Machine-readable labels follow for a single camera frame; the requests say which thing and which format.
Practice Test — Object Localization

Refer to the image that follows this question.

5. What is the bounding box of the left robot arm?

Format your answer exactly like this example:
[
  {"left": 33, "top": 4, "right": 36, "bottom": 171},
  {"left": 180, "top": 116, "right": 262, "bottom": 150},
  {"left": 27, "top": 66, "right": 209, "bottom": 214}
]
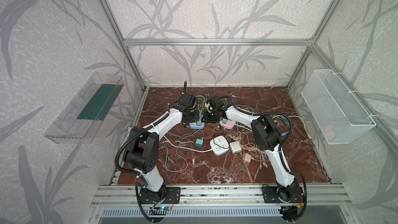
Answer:
[{"left": 114, "top": 93, "right": 196, "bottom": 192}]

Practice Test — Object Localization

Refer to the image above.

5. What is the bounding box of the pink usb cable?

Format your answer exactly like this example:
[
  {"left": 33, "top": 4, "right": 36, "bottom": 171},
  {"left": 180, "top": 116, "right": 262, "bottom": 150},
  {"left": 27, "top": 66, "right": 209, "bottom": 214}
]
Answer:
[{"left": 237, "top": 132, "right": 268, "bottom": 169}]

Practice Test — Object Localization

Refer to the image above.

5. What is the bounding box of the blue power strip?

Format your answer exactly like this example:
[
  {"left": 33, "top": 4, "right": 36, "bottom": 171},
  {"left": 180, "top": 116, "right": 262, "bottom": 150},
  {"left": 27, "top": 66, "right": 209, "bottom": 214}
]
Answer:
[{"left": 190, "top": 122, "right": 205, "bottom": 130}]

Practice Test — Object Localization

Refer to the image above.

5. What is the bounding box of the light green charger plug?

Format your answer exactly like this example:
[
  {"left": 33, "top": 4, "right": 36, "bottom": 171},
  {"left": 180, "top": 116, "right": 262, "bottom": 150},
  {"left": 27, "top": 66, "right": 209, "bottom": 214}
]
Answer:
[{"left": 197, "top": 115, "right": 203, "bottom": 126}]

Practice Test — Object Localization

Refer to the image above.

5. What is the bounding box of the thick white power cord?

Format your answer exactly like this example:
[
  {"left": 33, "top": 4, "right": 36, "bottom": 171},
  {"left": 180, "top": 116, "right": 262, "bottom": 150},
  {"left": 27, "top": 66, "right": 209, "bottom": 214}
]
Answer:
[{"left": 161, "top": 135, "right": 214, "bottom": 153}]

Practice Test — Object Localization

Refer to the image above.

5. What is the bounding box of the light green usb cable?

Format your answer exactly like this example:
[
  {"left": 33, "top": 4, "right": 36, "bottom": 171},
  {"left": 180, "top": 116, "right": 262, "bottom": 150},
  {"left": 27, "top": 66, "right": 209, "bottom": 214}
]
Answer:
[{"left": 194, "top": 94, "right": 212, "bottom": 114}]

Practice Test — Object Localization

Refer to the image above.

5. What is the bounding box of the clear plastic wall shelf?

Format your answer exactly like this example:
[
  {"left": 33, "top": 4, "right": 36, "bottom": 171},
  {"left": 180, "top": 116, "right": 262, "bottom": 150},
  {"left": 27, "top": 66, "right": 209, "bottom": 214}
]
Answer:
[{"left": 44, "top": 72, "right": 124, "bottom": 144}]

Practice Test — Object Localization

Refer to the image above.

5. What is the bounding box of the white power strip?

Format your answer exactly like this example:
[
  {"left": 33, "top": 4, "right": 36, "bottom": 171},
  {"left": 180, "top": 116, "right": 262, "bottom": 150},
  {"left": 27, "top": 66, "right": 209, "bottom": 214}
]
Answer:
[{"left": 209, "top": 135, "right": 230, "bottom": 156}]

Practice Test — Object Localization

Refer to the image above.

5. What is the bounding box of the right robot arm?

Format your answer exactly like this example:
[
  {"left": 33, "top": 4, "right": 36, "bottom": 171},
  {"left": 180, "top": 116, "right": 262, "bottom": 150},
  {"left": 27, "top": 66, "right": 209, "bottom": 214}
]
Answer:
[{"left": 204, "top": 96, "right": 300, "bottom": 201}]

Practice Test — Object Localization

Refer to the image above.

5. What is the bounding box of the teal charger plug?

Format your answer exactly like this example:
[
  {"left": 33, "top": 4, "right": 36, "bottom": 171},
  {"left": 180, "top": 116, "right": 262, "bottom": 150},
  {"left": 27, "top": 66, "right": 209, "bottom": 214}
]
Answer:
[{"left": 195, "top": 139, "right": 204, "bottom": 149}]

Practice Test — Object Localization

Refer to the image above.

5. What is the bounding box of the pink power strip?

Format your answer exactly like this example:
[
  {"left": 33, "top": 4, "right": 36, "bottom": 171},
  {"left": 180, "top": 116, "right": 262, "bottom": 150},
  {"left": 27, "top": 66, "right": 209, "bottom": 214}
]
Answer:
[{"left": 219, "top": 118, "right": 236, "bottom": 130}]

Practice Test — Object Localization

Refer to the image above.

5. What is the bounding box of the white charger plug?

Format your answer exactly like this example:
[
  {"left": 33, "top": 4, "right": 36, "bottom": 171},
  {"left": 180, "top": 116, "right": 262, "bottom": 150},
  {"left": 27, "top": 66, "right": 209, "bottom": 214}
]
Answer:
[{"left": 229, "top": 141, "right": 242, "bottom": 154}]

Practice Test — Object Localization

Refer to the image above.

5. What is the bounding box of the white wire mesh basket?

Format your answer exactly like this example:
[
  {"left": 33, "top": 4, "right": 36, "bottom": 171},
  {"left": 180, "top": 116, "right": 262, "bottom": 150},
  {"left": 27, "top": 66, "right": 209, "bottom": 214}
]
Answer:
[{"left": 301, "top": 69, "right": 376, "bottom": 145}]

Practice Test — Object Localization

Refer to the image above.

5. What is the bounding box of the pink charger plug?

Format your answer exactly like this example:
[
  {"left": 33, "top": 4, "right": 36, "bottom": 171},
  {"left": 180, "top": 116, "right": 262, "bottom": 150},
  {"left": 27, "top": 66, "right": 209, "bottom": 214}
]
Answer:
[{"left": 243, "top": 153, "right": 252, "bottom": 163}]

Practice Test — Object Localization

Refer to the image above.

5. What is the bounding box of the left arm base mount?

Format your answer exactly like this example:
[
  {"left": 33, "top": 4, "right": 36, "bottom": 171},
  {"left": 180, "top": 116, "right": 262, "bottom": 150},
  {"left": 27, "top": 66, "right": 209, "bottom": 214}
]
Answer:
[{"left": 138, "top": 186, "right": 181, "bottom": 204}]

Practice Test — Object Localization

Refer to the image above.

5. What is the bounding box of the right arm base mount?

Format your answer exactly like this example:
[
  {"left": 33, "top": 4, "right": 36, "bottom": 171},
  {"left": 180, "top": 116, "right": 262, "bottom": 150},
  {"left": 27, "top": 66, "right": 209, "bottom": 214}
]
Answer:
[{"left": 261, "top": 184, "right": 304, "bottom": 204}]

